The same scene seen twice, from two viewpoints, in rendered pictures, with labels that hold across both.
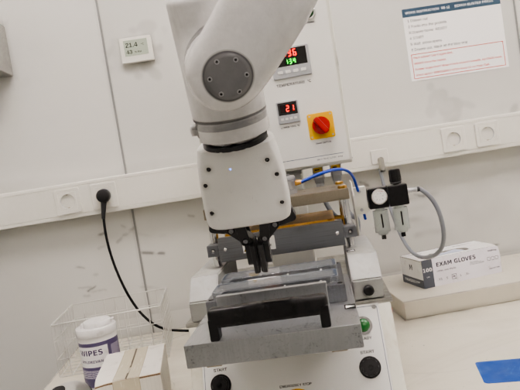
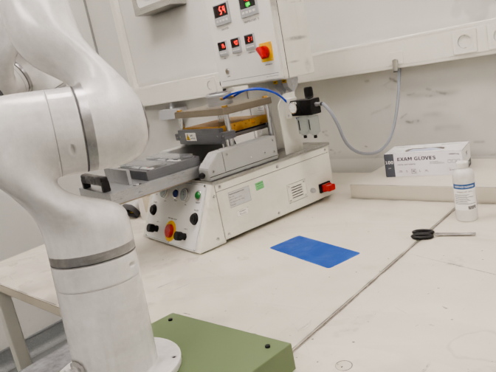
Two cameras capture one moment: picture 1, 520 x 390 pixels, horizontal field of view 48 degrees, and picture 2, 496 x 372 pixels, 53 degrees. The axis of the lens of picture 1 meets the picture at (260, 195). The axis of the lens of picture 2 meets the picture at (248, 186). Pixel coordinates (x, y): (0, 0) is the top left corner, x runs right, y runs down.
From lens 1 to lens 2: 122 cm
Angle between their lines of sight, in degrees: 48
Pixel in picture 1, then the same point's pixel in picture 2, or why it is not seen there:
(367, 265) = (209, 160)
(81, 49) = not seen: outside the picture
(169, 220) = not seen: hidden behind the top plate
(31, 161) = (198, 57)
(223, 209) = not seen: hidden behind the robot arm
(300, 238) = (204, 136)
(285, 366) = (171, 207)
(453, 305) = (385, 194)
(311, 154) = (263, 72)
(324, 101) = (266, 34)
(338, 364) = (186, 212)
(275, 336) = (94, 192)
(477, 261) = (438, 162)
